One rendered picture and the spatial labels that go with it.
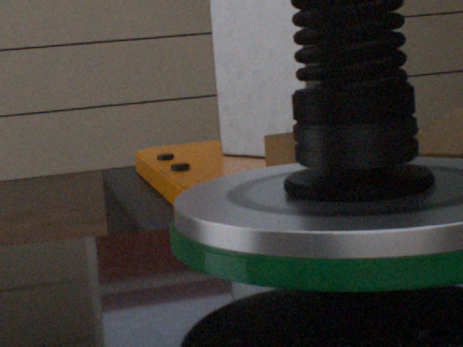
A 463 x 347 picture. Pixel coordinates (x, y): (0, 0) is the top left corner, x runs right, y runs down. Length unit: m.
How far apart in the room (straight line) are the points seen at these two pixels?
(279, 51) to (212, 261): 0.84
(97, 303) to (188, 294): 0.05
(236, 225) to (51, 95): 6.17
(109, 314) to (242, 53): 0.86
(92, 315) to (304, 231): 0.15
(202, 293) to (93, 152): 6.14
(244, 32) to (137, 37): 5.35
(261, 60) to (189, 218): 0.84
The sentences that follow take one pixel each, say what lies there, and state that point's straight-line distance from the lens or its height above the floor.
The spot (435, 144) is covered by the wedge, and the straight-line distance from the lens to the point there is 1.23.
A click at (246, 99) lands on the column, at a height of 0.87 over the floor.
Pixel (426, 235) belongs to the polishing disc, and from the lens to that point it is 0.40.
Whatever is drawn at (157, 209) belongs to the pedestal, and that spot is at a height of 0.74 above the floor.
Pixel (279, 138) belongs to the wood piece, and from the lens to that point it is 1.13.
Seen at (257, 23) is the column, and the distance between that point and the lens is 1.28.
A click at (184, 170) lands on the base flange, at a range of 1.24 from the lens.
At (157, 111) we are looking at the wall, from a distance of 6.68.
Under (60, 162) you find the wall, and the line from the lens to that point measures 6.62.
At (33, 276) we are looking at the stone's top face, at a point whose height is 0.82.
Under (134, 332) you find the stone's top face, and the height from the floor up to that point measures 0.82.
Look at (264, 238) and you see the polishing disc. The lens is 0.40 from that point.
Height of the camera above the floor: 0.97
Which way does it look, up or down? 6 degrees down
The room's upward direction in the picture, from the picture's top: 5 degrees counter-clockwise
